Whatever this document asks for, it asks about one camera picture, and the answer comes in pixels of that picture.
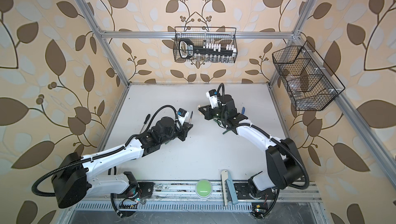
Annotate tan pen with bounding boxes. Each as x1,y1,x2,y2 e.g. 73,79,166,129
189,111,193,124

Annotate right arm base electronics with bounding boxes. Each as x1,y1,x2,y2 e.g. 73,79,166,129
234,182,280,219

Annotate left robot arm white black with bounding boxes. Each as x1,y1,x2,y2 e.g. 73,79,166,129
32,105,193,209

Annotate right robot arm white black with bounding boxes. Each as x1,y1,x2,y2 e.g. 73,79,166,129
199,83,310,199

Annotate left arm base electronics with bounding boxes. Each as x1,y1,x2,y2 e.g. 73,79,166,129
110,182,155,218

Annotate green round button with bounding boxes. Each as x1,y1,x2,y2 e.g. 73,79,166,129
195,179,212,199

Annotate black bit set case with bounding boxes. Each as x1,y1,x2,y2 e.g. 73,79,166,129
174,38,238,59

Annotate grey teal tool holder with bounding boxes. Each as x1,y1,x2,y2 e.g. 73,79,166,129
221,170,238,206

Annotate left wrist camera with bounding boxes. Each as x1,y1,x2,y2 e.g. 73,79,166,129
177,108,190,126

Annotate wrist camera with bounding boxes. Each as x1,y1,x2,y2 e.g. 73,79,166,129
177,108,190,126
206,90,219,109

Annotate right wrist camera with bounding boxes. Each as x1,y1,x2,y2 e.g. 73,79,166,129
206,90,219,109

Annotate black handled screwdriver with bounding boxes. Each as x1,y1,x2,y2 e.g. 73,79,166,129
139,114,151,134

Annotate aluminium frame rails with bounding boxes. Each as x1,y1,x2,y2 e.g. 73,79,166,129
58,0,396,224

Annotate black wire basket back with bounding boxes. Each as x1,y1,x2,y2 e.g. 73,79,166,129
173,26,238,64

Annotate black wire basket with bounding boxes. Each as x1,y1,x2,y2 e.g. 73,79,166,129
173,26,238,64
272,41,345,111

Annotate black wire basket right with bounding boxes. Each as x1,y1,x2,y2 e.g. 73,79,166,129
272,41,345,111

